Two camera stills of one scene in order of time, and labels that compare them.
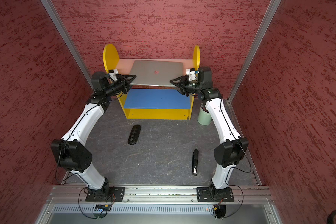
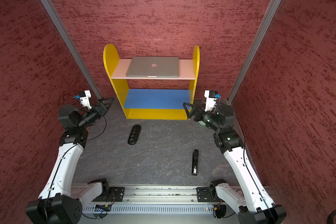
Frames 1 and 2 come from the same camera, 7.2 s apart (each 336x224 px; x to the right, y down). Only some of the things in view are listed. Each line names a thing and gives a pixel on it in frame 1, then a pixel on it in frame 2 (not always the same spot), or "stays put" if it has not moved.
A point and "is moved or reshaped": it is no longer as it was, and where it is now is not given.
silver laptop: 155,72 is moved or reshaped
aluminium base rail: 77,194 stays put
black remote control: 134,134 stays put
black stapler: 194,163 stays put
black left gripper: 125,82 -> 105,108
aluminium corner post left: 49,6 stays put
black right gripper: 183,84 -> 193,111
